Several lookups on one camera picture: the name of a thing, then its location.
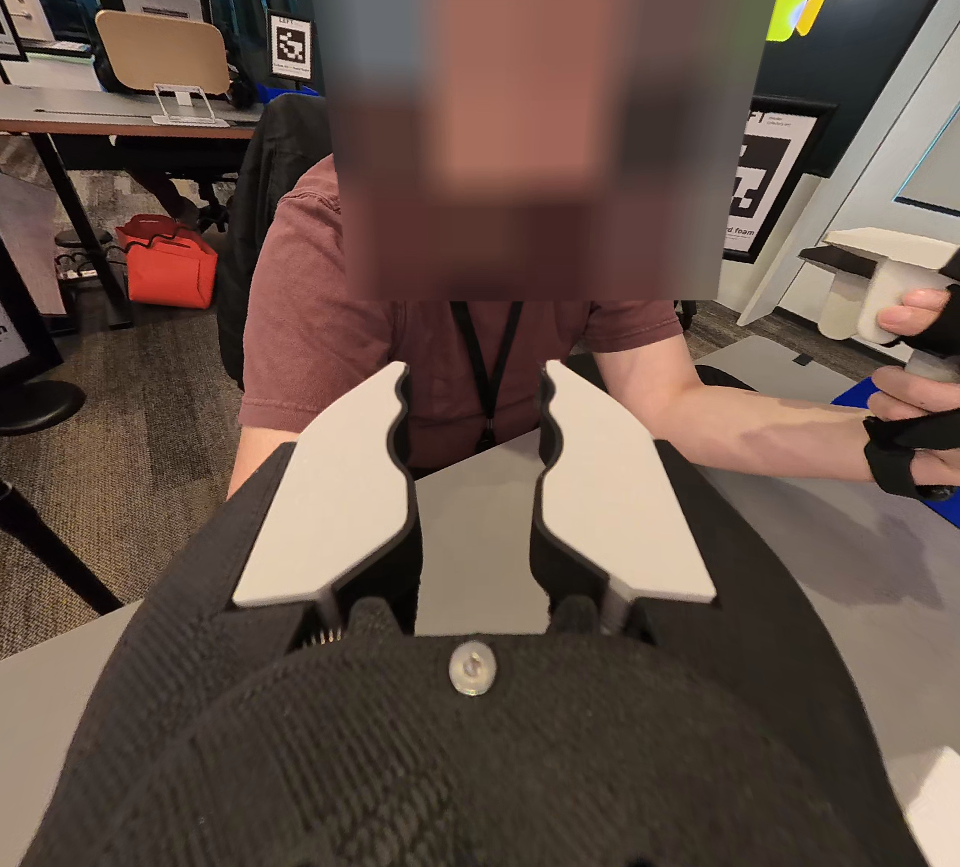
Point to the person's left forearm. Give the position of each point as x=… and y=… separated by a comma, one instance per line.
x=750, y=424

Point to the person's maroon shirt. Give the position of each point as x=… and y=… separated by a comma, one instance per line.
x=315, y=327

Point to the white and wooden document stand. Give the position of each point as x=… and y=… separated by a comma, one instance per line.
x=165, y=49

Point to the blue plastic bin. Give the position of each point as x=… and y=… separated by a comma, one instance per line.
x=930, y=507

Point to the white hard foam cube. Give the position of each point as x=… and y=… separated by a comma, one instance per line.
x=934, y=807

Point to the black office chair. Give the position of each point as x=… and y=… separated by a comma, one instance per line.
x=277, y=154

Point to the grey desk with wooden edge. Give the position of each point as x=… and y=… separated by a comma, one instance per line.
x=90, y=109

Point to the person's right forearm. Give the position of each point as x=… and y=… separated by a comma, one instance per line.
x=259, y=454

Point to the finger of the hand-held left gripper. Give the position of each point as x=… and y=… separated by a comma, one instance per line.
x=900, y=248

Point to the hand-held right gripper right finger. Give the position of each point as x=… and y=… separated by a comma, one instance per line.
x=615, y=507

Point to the red bag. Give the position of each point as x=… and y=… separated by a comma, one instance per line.
x=165, y=267

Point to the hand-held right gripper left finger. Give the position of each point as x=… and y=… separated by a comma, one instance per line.
x=330, y=507

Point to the person's left hand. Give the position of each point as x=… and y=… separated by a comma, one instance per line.
x=907, y=394

